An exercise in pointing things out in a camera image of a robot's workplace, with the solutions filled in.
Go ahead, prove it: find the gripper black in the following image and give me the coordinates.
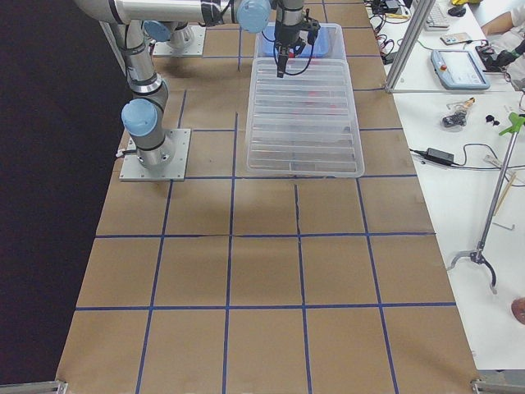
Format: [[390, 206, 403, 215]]
[[274, 7, 320, 78]]

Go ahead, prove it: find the clear plastic box lid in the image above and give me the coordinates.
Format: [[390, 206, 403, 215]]
[[245, 57, 365, 178]]

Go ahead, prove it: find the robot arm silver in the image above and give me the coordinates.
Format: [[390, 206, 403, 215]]
[[143, 20, 194, 50], [76, 1, 320, 169]]

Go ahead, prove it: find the blue plastic tray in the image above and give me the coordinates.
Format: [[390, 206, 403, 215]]
[[256, 22, 329, 58]]

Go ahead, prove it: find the clear plastic storage box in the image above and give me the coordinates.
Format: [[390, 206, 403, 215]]
[[253, 22, 362, 179]]

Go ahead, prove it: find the teach pendant tablet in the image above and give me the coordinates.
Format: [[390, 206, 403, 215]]
[[430, 49, 491, 90]]

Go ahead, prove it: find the black power adapter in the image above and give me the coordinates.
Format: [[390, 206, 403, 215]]
[[426, 148, 454, 167]]

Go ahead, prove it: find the aluminium frame post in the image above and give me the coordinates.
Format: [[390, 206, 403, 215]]
[[385, 0, 435, 93]]

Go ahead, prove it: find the green handled grabber tool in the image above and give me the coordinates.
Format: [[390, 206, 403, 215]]
[[447, 112, 524, 295]]

